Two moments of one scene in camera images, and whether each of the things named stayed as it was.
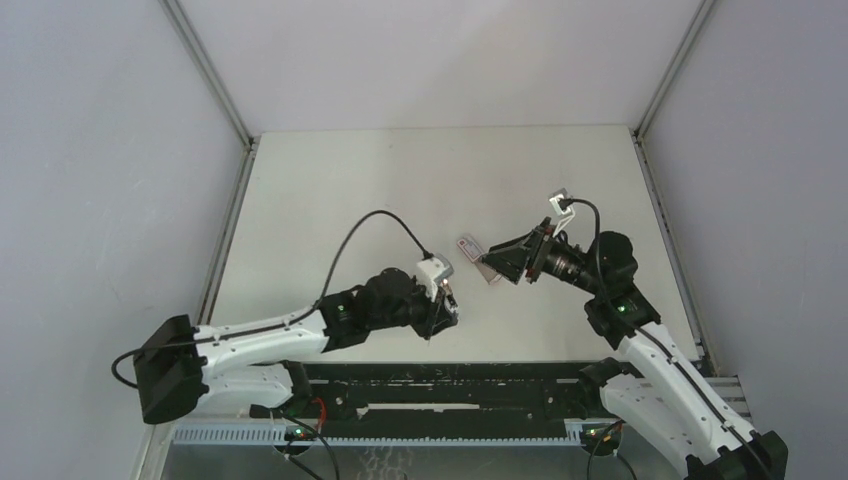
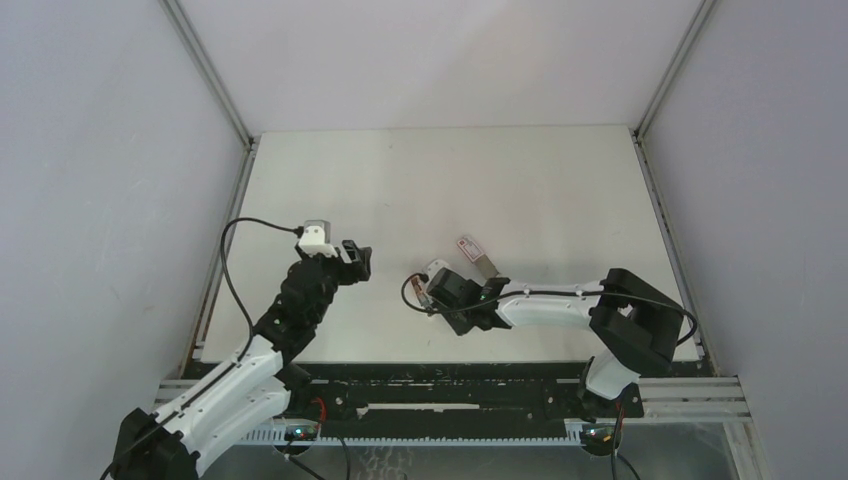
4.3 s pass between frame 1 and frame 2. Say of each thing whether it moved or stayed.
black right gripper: moved
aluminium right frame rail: stayed
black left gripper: moved
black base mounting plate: stayed
